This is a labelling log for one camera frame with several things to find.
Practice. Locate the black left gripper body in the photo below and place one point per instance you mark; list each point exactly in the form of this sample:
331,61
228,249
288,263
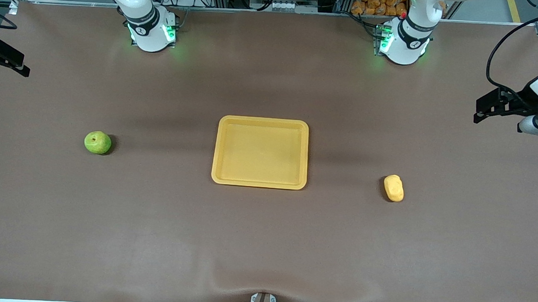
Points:
520,100

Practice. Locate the green apple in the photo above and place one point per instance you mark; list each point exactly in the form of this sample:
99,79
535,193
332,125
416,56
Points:
97,143

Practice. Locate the yellow potato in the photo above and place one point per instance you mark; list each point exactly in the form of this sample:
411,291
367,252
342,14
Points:
393,188

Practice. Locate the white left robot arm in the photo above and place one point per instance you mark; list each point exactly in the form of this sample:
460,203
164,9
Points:
404,42

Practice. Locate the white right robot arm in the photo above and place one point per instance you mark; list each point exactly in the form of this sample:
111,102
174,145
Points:
148,27

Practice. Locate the yellow plastic tray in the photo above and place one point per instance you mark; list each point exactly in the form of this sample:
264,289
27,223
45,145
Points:
259,155

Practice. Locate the bag of orange snacks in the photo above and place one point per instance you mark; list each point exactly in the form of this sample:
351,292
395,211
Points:
380,3

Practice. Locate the brown table mat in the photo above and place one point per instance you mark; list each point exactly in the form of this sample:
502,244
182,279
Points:
263,244

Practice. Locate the metal table edge rail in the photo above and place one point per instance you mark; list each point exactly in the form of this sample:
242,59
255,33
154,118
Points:
259,11

